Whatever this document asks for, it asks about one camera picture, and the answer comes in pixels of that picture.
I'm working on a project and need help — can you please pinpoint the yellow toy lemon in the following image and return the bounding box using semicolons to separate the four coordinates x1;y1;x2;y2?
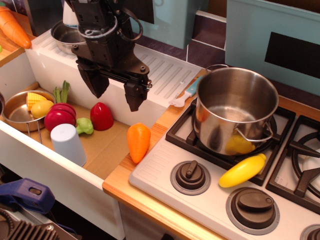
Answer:
31;100;54;119

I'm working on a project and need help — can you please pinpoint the middle black stove knob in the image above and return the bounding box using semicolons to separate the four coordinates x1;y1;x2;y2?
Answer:
225;187;280;236

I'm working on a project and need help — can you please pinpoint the yellow toy corn piece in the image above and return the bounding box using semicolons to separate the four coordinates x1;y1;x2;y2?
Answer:
26;92;47;111

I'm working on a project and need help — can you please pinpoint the right black burner grate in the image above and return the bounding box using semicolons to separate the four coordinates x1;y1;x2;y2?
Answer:
266;115;320;214

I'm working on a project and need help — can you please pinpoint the red toy radish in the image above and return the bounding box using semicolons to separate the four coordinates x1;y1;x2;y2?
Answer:
44;80;76;132

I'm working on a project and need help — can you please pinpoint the small steel pot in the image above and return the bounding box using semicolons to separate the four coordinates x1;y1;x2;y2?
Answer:
50;20;86;55

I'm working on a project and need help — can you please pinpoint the black metal camera mount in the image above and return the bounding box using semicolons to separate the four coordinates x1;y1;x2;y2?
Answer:
0;209;83;240

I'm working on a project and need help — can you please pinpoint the left black stove knob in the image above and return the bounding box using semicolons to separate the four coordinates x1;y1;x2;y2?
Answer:
170;160;211;196

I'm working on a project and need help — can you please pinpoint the black stove knob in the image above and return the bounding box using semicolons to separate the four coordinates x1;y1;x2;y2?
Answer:
300;224;320;240
225;187;280;236
170;160;211;196

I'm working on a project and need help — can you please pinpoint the steel bowl on stand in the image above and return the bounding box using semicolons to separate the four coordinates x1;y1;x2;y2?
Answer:
2;90;56;142

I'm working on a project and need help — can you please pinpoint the blue clamp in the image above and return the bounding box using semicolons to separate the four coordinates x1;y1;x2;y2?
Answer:
0;178;56;214

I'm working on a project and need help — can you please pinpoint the white blue toy can opener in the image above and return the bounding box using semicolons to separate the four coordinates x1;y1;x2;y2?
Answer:
168;75;203;108

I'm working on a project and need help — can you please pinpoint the red toy pepper half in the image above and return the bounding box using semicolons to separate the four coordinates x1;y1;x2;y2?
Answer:
90;102;114;131

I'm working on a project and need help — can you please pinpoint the right black stove knob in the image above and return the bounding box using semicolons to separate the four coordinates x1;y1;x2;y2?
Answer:
300;224;320;240

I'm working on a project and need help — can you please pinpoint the white toy sink basin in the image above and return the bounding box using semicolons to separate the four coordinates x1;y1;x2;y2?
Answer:
0;31;200;240

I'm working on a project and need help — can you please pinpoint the large steel cooking pot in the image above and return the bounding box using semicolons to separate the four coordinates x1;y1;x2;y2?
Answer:
193;64;279;156

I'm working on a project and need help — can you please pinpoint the large orange toy carrot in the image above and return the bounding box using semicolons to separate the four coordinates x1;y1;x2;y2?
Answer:
0;5;32;49

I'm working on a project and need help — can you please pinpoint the white soap bottle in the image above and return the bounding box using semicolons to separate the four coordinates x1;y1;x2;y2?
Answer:
62;0;79;29

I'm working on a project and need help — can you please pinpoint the yellow toy banana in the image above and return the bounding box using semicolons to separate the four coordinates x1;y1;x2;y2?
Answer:
218;153;267;188

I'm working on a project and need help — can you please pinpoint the green toy broccoli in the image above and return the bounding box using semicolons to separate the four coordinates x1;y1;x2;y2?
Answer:
75;117;94;135

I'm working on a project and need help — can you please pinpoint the grey toy stove top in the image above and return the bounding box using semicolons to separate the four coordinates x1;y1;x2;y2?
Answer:
129;106;320;240

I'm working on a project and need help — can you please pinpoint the black burner grate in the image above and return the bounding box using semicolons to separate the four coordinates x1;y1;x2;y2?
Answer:
266;115;320;214
165;100;296;186

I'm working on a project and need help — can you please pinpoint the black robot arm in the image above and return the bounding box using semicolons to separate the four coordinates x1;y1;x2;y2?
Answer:
66;0;152;112

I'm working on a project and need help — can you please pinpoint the light blue plastic cup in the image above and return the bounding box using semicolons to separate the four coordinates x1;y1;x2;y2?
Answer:
50;123;87;167

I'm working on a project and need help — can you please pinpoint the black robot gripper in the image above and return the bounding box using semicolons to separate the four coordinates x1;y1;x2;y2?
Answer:
71;27;153;112

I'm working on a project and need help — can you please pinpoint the small orange toy carrot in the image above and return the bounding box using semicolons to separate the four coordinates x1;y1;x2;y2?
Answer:
127;122;151;164

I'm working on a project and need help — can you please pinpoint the left black burner grate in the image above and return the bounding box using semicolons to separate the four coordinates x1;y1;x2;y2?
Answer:
165;100;296;186

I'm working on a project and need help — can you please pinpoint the brown cardboard sheet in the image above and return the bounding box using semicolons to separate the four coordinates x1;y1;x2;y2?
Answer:
29;103;133;180

